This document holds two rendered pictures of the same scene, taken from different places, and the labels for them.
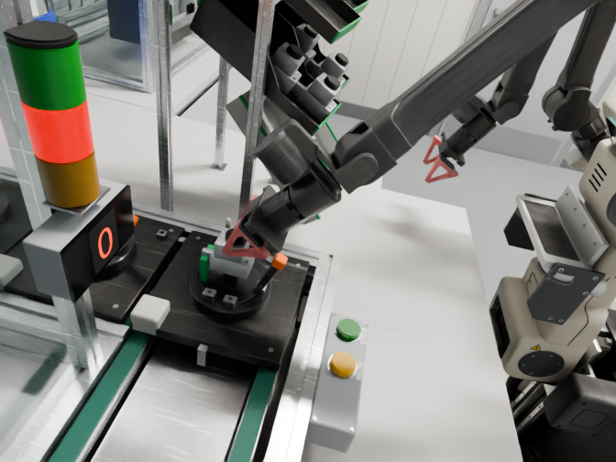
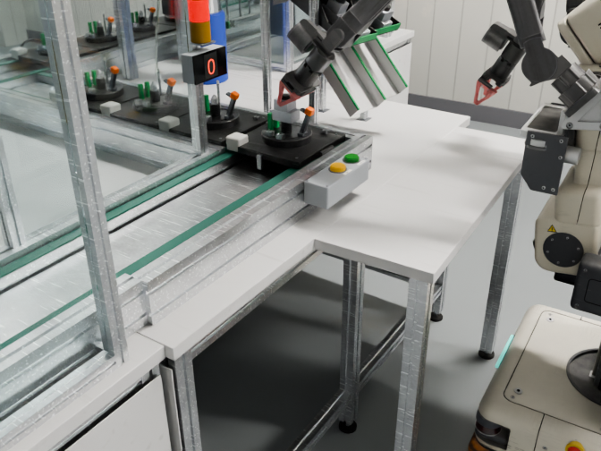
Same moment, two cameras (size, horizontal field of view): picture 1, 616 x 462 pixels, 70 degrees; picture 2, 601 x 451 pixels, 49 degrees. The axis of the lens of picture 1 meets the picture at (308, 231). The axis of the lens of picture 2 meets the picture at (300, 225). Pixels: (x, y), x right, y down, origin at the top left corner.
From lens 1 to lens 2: 1.26 m
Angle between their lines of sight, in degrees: 27
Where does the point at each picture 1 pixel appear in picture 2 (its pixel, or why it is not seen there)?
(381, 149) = (345, 26)
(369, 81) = not seen: hidden behind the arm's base
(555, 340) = (563, 218)
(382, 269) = (420, 164)
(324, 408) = (316, 179)
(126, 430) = (213, 183)
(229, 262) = (282, 112)
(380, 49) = not seen: hidden behind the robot
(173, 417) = (237, 183)
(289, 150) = (301, 31)
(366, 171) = (336, 37)
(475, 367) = (459, 208)
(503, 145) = not seen: outside the picture
